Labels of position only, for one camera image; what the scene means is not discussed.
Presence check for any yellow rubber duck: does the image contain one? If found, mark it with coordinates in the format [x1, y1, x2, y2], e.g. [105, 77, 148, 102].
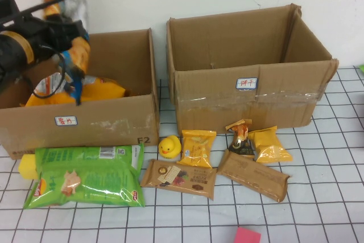
[158, 135, 182, 159]

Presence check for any green Lay's chip bag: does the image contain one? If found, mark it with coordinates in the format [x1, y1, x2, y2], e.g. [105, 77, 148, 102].
[22, 143, 146, 210]

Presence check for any blue Vikar shrimp chip bag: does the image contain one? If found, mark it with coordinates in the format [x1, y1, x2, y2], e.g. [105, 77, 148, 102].
[42, 0, 92, 106]

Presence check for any black orange triangular candy pack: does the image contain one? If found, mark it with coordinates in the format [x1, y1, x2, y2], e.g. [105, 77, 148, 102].
[225, 119, 255, 159]

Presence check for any yellow sponge block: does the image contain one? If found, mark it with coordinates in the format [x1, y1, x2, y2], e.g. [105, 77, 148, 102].
[17, 154, 39, 180]

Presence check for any yellow chip bag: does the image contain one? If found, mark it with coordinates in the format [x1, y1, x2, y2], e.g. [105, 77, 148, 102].
[19, 75, 133, 107]

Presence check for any taped cardboard box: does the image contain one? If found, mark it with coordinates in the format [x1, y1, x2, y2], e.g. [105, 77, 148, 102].
[166, 3, 340, 137]

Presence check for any pink sticky note pad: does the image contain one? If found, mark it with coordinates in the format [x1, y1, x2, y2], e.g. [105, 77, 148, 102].
[233, 219, 262, 243]

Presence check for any plain brown wafer pack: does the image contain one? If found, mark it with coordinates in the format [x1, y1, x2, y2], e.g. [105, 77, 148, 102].
[216, 150, 291, 203]

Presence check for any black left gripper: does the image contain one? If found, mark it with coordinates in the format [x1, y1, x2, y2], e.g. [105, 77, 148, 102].
[27, 18, 88, 56]

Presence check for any white black-grid tablecloth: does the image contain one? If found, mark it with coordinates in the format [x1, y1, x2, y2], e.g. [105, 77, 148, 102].
[0, 65, 364, 243]

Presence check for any brown wafer pack with picture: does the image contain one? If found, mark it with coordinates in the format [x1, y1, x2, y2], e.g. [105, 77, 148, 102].
[140, 159, 218, 200]

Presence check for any plain yellow small snack pack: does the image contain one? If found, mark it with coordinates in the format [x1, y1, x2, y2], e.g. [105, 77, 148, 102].
[247, 125, 293, 164]

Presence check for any yellow printed small snack pack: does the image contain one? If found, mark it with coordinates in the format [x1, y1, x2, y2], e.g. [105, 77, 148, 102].
[180, 129, 217, 169]

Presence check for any cardboard box marked F2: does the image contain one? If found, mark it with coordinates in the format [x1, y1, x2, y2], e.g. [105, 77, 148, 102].
[0, 28, 160, 160]

